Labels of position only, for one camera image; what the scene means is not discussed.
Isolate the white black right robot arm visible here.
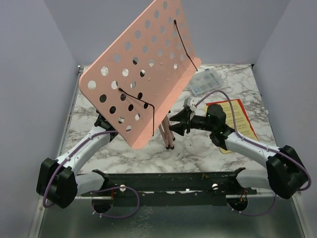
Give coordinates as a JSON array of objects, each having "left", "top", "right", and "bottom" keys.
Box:
[{"left": 169, "top": 104, "right": 309, "bottom": 199}]

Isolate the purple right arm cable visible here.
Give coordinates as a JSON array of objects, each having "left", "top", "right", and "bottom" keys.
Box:
[{"left": 194, "top": 89, "right": 312, "bottom": 216}]

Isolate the red paper sheet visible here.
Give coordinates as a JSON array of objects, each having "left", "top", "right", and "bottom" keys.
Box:
[{"left": 206, "top": 99, "right": 258, "bottom": 141}]

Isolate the yellow sheet music page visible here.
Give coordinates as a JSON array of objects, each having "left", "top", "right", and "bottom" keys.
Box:
[{"left": 207, "top": 99, "right": 258, "bottom": 154}]

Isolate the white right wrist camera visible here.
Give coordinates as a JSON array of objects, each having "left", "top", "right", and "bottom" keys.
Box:
[{"left": 183, "top": 97, "right": 197, "bottom": 112}]

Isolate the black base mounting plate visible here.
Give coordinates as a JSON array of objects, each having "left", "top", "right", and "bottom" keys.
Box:
[{"left": 84, "top": 168, "right": 245, "bottom": 207}]

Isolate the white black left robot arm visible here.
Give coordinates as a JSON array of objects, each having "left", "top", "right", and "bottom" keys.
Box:
[{"left": 36, "top": 114, "right": 118, "bottom": 208}]

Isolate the pink perforated music stand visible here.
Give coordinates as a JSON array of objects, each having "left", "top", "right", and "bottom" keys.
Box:
[{"left": 79, "top": 0, "right": 201, "bottom": 149}]

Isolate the clear plastic compartment box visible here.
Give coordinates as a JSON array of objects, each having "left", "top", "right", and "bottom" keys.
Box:
[{"left": 187, "top": 68, "right": 224, "bottom": 97}]

